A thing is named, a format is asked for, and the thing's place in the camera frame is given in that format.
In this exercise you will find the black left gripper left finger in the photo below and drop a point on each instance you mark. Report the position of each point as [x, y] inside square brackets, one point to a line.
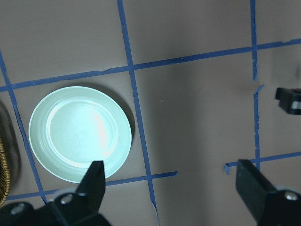
[92, 186]

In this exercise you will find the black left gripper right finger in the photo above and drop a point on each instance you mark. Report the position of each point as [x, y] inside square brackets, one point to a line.
[253, 188]

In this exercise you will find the light green plate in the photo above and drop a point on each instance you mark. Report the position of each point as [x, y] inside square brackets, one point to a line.
[74, 126]

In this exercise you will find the wicker basket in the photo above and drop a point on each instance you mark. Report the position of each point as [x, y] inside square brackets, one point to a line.
[5, 171]

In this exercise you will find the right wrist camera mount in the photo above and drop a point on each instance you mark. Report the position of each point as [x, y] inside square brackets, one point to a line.
[289, 100]

